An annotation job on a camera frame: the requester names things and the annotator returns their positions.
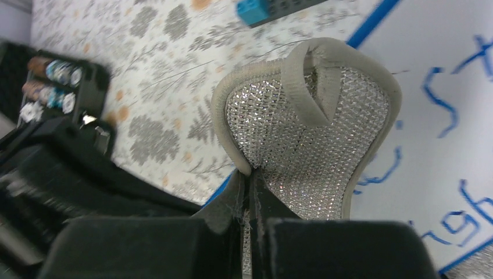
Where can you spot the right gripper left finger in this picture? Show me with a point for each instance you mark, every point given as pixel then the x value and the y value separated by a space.
pixel 207 244

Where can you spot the silver sparkly scrub sponge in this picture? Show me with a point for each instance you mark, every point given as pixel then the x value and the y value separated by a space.
pixel 303 128

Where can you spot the dark grey lego baseplate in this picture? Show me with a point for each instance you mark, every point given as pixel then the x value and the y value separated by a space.
pixel 282 8

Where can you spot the floral table mat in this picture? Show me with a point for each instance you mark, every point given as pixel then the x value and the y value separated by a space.
pixel 165 59

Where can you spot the blue framed whiteboard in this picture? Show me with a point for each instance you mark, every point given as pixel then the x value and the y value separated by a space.
pixel 433 171

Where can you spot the black poker chip case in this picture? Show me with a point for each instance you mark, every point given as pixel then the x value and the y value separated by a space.
pixel 38 85

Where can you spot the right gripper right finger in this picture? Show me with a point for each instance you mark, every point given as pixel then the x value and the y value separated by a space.
pixel 286 246

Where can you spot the small blue lego brick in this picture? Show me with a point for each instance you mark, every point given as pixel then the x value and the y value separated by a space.
pixel 252 12

